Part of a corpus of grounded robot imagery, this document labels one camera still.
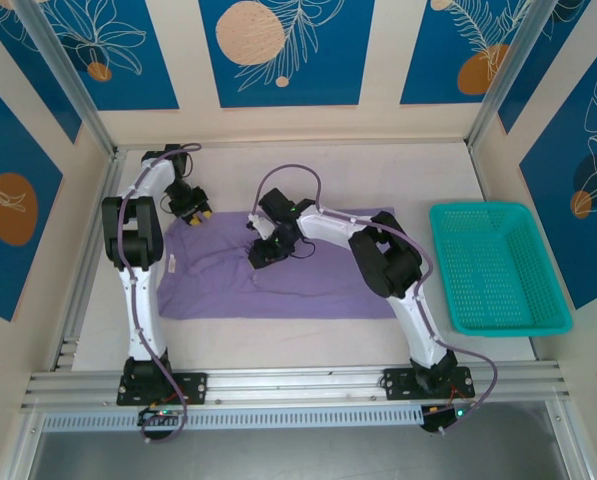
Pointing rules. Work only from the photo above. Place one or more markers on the blue floral wall panel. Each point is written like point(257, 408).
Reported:
point(28, 260)
point(328, 60)
point(553, 175)
point(143, 75)
point(553, 65)
point(33, 85)
point(428, 60)

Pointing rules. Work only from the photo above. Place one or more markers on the aluminium mounting rail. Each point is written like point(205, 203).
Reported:
point(298, 382)

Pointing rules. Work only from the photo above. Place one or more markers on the purple t-shirt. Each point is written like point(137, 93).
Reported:
point(318, 285)

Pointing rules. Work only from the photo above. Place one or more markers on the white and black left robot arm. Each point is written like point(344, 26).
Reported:
point(140, 310)

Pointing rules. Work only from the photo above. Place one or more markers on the aluminium frame post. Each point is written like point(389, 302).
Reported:
point(20, 460)
point(503, 75)
point(73, 85)
point(570, 450)

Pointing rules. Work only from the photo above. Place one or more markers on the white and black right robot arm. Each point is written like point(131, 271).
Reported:
point(418, 320)

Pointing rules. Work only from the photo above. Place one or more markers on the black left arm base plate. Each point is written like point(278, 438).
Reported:
point(193, 387)

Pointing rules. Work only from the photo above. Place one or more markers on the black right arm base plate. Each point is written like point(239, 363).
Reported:
point(398, 384)

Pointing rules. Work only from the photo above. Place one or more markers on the teal plastic basket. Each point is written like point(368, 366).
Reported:
point(503, 270)

